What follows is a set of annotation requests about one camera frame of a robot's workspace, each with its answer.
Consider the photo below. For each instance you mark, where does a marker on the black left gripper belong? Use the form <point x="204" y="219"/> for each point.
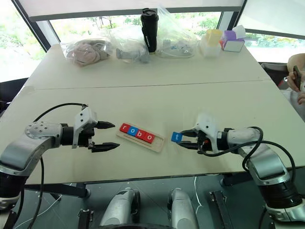
<point x="85" y="138"/>

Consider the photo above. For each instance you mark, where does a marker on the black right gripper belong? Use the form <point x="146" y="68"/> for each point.
<point x="202" y="144"/>

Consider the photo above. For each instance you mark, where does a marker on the wooden letter tray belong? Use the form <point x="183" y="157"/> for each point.
<point x="157" y="143"/>

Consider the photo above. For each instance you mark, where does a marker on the red letter tile b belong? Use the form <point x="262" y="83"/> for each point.
<point x="139" y="134"/>

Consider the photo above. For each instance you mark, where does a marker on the red letter tile 'o' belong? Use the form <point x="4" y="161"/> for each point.
<point x="149" y="137"/>

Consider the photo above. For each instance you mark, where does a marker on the dark mobile phone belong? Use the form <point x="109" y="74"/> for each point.
<point x="297" y="76"/>

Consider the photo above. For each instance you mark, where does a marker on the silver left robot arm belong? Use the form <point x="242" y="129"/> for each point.
<point x="35" y="143"/>

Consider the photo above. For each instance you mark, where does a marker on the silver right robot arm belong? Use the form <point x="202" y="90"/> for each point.
<point x="264" y="162"/>

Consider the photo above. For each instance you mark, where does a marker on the red letter tile r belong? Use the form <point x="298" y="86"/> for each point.
<point x="124" y="128"/>

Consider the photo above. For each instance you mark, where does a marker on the blue letter tile o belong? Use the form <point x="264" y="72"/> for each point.
<point x="131" y="131"/>

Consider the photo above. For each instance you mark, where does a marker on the silver right robot leg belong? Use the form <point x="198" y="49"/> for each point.
<point x="182" y="210"/>

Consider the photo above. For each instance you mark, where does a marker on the silver robot leg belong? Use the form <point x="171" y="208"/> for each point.
<point x="182" y="210"/>
<point x="119" y="207"/>

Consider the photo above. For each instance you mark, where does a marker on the silver left robot leg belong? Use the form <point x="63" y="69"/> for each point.
<point x="119" y="207"/>

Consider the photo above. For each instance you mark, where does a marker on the person's bare hand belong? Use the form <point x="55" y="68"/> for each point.
<point x="291" y="82"/>
<point x="302" y="99"/>

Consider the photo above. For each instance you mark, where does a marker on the pink cloth bundle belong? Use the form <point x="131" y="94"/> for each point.
<point x="83" y="56"/>

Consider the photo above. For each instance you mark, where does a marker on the grey plush toy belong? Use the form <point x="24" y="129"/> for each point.
<point x="133" y="56"/>

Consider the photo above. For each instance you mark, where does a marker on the white translucent plastic container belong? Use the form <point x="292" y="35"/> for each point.
<point x="209" y="51"/>

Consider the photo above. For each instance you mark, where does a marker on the clear bag with pink cloth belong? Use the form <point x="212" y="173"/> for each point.
<point x="78" y="44"/>

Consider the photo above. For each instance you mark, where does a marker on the clear bag with grey toy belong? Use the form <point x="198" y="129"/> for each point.
<point x="128" y="38"/>

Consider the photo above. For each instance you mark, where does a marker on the purple tissue box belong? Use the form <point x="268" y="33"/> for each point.
<point x="232" y="44"/>

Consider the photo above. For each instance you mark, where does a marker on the tall clear plastic bag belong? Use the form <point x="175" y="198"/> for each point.
<point x="176" y="35"/>

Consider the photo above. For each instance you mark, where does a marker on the yellow plastic cup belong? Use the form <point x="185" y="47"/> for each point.
<point x="213" y="37"/>

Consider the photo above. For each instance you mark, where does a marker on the dark chair beside person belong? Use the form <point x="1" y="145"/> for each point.
<point x="274" y="74"/>

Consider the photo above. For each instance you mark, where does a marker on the person's white clothing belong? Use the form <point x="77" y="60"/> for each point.
<point x="294" y="102"/>

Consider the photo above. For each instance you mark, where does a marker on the black travel tumbler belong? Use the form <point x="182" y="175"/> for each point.
<point x="149" y="31"/>

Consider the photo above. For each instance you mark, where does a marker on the wide white roller blind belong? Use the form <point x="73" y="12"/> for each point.
<point x="131" y="6"/>

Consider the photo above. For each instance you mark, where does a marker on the narrow white roller blind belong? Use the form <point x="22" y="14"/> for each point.
<point x="274" y="16"/>

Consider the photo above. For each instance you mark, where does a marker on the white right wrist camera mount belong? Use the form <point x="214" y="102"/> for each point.
<point x="207" y="124"/>

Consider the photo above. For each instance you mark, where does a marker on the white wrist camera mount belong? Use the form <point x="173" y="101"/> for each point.
<point x="83" y="119"/>
<point x="207" y="124"/>

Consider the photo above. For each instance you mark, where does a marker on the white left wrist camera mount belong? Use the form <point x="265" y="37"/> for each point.
<point x="83" y="119"/>

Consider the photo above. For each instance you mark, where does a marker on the black table frame bar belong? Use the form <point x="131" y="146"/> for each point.
<point x="59" y="189"/>

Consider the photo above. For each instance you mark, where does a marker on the black metal floor bracket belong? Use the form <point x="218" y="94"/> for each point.
<point x="219" y="207"/>
<point x="84" y="219"/>

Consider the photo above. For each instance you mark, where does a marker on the black window frame post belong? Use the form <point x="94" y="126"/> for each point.
<point x="230" y="19"/>
<point x="33" y="28"/>

